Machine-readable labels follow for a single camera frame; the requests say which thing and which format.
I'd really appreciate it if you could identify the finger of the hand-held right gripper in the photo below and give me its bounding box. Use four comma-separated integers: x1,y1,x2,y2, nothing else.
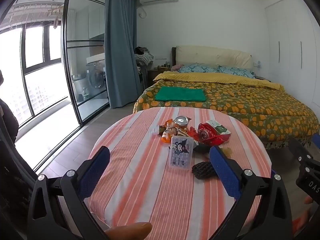
311,133,320,153
289,137,314,162

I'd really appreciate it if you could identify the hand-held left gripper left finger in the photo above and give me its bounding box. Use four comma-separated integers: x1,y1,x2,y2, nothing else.
27,145,110,240

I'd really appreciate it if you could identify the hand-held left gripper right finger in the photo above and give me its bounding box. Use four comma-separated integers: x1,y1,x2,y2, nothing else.
209,145,293,240

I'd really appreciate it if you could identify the black foam fruit net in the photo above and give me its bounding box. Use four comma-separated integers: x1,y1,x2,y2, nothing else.
191,162,218,180

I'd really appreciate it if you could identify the crushed red can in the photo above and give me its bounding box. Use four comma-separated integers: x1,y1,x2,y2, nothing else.
198,123,216,140

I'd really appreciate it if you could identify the white green packet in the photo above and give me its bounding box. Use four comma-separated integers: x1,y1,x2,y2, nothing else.
206,119,231,135

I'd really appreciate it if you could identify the clear cartoon plastic box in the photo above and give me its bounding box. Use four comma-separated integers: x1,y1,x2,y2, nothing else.
169,134,195,171

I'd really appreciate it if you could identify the red plastic bag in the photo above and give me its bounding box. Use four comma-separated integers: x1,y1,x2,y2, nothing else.
187,127,200,141

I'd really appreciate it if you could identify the crushed orange can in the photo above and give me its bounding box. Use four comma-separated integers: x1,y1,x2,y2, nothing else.
174,116,189,137

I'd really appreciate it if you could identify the orange white plastic bag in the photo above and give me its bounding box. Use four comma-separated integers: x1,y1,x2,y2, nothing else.
159,118,179,145

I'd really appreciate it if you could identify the person's left hand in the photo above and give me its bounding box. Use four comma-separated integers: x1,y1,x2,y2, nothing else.
104,222,153,240

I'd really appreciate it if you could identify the orange-red object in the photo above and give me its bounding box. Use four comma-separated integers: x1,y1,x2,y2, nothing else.
292,217,311,228

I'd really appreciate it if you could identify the orange striped tablecloth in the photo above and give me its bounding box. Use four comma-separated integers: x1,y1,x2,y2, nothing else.
84,107,273,240

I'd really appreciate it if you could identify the bed with orange-patterned duvet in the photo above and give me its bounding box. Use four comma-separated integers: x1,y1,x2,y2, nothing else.
132,80,320,148

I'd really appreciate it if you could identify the dark cloth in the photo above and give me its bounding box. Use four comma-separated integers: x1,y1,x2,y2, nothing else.
0,70,38,240

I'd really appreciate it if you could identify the white wardrobe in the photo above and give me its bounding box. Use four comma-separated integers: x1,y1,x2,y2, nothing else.
264,0,320,112

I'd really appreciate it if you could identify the folded green cloth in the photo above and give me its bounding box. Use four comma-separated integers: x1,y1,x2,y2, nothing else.
154,86,207,102

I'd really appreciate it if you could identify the grey washing machine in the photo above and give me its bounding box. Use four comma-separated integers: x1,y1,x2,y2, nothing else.
86,62,106,91

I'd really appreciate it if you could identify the yellow blanket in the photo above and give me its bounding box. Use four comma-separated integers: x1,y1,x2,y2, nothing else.
153,71,285,91

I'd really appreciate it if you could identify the teal floral pillow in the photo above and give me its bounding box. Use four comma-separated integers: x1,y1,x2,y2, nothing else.
179,64,218,73
218,66,255,79

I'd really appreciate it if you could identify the dark wooden nightstand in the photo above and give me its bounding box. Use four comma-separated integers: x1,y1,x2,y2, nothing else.
147,68,166,88

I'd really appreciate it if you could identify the black framed window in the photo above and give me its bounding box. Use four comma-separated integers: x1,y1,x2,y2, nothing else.
0,0,69,129

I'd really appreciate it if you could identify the blue grey curtain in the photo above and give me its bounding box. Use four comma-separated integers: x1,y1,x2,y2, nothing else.
104,0,141,108

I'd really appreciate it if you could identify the cream padded headboard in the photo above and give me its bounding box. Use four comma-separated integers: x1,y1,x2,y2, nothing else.
175,45,253,68

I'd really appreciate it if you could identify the pile of clothes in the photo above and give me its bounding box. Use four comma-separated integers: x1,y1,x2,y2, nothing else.
134,46,155,65

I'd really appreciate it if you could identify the glass sliding door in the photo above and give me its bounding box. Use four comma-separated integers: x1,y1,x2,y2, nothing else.
60,0,111,128

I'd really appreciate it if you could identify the ceiling clothes drying rack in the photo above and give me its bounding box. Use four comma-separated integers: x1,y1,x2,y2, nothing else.
10,2,63,28

